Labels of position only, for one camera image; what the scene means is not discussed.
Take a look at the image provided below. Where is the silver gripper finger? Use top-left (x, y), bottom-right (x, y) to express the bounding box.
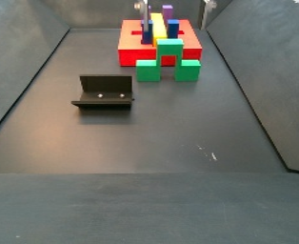
top-left (201, 0), bottom-right (217, 29)
top-left (134, 0), bottom-right (149, 31)

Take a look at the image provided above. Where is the green arch-shaped block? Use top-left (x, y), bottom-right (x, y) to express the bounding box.
top-left (135, 39), bottom-right (201, 82)

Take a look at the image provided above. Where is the red base board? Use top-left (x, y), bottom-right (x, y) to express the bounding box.
top-left (118, 19), bottom-right (202, 67)

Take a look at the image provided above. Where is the purple arch block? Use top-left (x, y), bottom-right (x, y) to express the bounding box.
top-left (149, 5), bottom-right (174, 24)

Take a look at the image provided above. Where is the yellow long block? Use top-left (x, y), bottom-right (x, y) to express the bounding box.
top-left (150, 12), bottom-right (167, 44)

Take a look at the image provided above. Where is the blue arch block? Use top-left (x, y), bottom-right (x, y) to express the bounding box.
top-left (139, 18), bottom-right (179, 45)

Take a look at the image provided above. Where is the black angled bracket stand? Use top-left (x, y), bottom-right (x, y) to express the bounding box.
top-left (70, 74), bottom-right (133, 108)

